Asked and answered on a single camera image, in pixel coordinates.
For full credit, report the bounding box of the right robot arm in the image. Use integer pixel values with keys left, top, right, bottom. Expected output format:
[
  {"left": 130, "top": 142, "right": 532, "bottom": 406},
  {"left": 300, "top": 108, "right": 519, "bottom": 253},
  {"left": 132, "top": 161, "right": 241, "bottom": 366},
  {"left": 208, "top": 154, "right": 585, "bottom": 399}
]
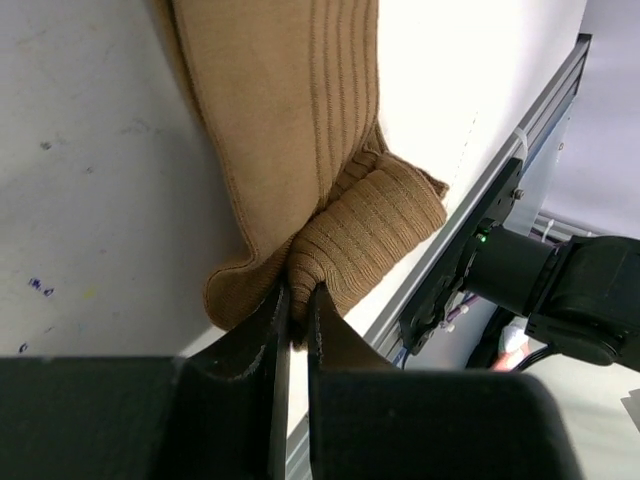
[{"left": 457, "top": 225, "right": 639, "bottom": 371}]

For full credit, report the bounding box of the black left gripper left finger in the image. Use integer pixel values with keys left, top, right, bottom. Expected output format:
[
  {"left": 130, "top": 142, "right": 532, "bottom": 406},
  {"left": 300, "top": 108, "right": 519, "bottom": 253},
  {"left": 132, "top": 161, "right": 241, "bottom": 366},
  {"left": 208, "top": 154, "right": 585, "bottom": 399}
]
[{"left": 1, "top": 284, "right": 289, "bottom": 479}]

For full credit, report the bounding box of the aluminium frame rail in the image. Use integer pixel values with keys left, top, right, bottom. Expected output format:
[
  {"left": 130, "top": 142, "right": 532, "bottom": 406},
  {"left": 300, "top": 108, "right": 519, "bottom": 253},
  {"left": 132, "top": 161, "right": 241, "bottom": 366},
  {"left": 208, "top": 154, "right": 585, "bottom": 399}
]
[{"left": 365, "top": 33, "right": 591, "bottom": 367}]

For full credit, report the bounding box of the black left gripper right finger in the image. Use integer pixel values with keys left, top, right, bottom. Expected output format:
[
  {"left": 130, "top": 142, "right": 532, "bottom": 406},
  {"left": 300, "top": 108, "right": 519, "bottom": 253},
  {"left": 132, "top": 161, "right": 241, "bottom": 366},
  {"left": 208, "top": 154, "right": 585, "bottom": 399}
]
[{"left": 308, "top": 286, "right": 582, "bottom": 479}]

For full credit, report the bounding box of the tan ribbed sock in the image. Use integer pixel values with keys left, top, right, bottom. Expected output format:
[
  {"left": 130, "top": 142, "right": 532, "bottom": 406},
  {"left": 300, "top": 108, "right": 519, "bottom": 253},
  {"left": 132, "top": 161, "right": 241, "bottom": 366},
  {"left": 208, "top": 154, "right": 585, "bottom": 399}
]
[{"left": 155, "top": 1, "right": 448, "bottom": 346}]

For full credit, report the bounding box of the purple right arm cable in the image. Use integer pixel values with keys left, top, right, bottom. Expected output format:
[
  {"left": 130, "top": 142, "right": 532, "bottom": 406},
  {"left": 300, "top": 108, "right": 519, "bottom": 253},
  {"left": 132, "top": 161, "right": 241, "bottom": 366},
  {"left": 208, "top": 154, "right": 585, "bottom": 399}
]
[{"left": 442, "top": 294, "right": 481, "bottom": 326}]

